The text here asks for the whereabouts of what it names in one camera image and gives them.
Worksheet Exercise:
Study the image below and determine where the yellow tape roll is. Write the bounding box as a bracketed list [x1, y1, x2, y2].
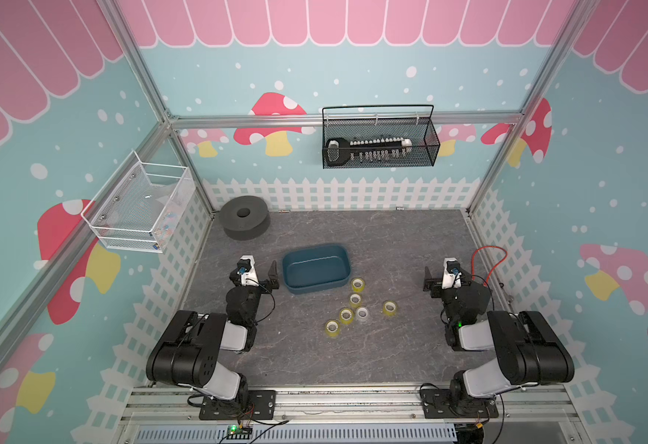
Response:
[381, 301, 398, 316]
[339, 308, 355, 325]
[325, 320, 341, 338]
[351, 277, 365, 293]
[349, 293, 362, 309]

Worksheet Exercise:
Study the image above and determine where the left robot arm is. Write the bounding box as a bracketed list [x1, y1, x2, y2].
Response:
[146, 255, 280, 419]

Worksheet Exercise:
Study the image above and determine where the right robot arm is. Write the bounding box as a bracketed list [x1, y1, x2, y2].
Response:
[419, 259, 576, 419]

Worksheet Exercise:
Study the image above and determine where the teal plastic storage box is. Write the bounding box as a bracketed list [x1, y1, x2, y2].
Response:
[283, 244, 352, 294]

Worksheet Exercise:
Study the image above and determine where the dark grey filament spool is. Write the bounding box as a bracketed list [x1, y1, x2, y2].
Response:
[219, 195, 270, 241]

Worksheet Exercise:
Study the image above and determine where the black socket holder tool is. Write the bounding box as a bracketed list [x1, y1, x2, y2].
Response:
[322, 137, 413, 168]

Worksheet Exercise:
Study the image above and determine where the green circuit board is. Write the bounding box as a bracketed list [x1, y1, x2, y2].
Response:
[228, 425, 253, 440]

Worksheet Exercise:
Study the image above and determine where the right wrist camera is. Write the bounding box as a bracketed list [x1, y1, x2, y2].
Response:
[442, 257, 462, 289]

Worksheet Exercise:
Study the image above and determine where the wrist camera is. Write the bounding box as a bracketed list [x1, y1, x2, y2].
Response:
[235, 255, 259, 286]
[442, 257, 462, 289]

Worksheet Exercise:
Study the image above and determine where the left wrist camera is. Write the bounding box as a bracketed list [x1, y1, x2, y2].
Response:
[235, 255, 259, 286]

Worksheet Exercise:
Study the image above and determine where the red cable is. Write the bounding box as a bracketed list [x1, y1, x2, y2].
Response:
[470, 245, 509, 289]

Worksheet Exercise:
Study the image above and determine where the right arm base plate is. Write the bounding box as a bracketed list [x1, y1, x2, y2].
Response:
[418, 385, 499, 422]

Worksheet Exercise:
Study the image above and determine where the white wire mesh basket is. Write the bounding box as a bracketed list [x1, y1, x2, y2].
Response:
[81, 152, 196, 253]

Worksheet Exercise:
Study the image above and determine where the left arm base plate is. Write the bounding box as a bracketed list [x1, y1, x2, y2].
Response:
[198, 390, 277, 421]

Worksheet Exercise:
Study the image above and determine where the black wire mesh basket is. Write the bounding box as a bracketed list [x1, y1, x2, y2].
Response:
[321, 105, 441, 169]

